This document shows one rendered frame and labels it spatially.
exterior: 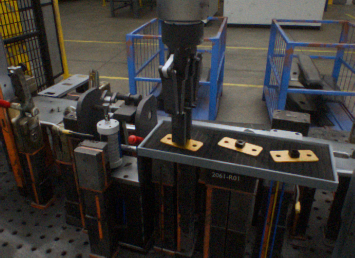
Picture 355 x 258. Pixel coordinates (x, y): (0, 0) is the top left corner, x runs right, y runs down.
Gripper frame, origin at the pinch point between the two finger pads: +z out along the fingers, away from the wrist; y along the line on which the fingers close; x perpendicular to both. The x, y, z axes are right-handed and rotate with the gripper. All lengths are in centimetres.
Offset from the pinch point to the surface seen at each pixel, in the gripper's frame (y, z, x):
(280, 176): -1.6, 4.3, -20.6
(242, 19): 775, 99, 247
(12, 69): 6, -1, 61
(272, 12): 800, 82, 179
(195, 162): -4.5, 4.6, -5.4
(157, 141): -2.0, 4.2, 4.7
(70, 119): 3.3, 8.4, 35.8
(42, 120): 14, 20, 63
